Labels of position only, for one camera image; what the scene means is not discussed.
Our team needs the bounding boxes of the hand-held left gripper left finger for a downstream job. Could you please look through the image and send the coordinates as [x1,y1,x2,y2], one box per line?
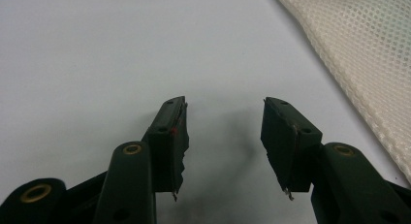
[93,95,190,224]

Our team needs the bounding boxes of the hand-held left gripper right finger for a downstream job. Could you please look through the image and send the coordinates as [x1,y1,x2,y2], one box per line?
[260,96,411,224]

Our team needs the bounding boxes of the clear plastic bag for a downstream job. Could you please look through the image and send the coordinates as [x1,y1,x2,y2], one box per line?
[269,0,411,185]

